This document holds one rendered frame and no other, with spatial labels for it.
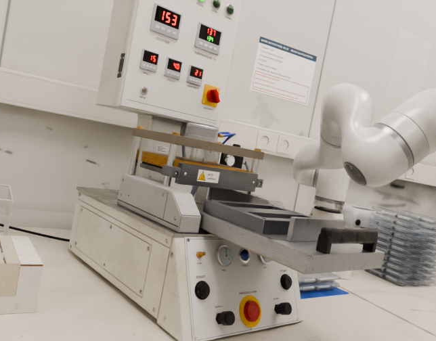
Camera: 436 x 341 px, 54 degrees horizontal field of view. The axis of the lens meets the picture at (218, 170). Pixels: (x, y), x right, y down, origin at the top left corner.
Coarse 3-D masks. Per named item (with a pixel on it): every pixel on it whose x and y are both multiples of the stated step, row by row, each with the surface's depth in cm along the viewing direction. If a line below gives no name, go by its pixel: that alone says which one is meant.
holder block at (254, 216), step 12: (204, 204) 84; (216, 204) 82; (228, 204) 86; (240, 204) 88; (252, 204) 91; (264, 204) 95; (216, 216) 81; (228, 216) 79; (240, 216) 76; (252, 216) 74; (264, 216) 81; (276, 216) 83; (288, 216) 86; (300, 216) 88; (252, 228) 74; (264, 228) 72; (276, 228) 74
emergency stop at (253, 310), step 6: (252, 300) 86; (246, 306) 84; (252, 306) 85; (258, 306) 86; (246, 312) 84; (252, 312) 85; (258, 312) 86; (246, 318) 84; (252, 318) 84; (258, 318) 86
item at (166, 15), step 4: (160, 8) 105; (160, 12) 105; (164, 12) 106; (168, 12) 106; (160, 16) 105; (164, 16) 106; (168, 16) 106; (172, 16) 107; (176, 16) 108; (160, 20) 105; (164, 20) 106; (168, 20) 107; (172, 20) 107; (176, 20) 108; (172, 24) 108; (176, 24) 108
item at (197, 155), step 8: (144, 152) 103; (152, 152) 104; (192, 152) 103; (200, 152) 102; (144, 160) 102; (152, 160) 100; (160, 160) 97; (176, 160) 93; (184, 160) 92; (192, 160) 100; (200, 160) 102; (152, 168) 99; (160, 168) 97; (232, 168) 100; (240, 168) 106
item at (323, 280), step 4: (300, 280) 115; (304, 280) 116; (308, 280) 117; (312, 280) 118; (316, 280) 119; (320, 280) 120; (324, 280) 121; (328, 280) 124; (332, 280) 125; (300, 284) 117; (304, 284) 118
